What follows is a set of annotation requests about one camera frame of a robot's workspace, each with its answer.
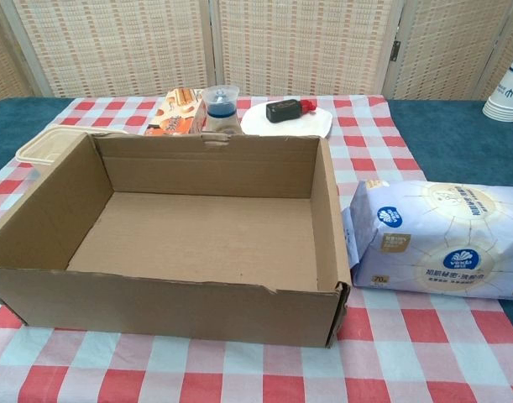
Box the blue white tissue pack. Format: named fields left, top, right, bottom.
left=342, top=179, right=513, bottom=301

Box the open brown cardboard box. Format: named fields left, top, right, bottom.
left=0, top=133, right=352, bottom=349

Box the orange snack box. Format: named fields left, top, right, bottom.
left=144, top=87, right=209, bottom=137

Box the beige plastic food container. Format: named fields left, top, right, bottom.
left=15, top=124, right=129, bottom=165

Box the white round plate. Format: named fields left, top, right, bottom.
left=240, top=99, right=335, bottom=139

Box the black bottle with red cap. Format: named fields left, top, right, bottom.
left=265, top=98, right=316, bottom=124

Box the clear plastic measuring cup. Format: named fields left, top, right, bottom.
left=201, top=85, right=243, bottom=136

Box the red white checkered tablecloth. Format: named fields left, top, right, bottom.
left=0, top=95, right=513, bottom=403

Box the dark blue table cover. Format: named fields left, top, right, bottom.
left=0, top=97, right=513, bottom=332

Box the woven bamboo folding screen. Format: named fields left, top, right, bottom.
left=0, top=0, right=513, bottom=107

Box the stack of white paper cups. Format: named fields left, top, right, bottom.
left=482, top=58, right=513, bottom=123

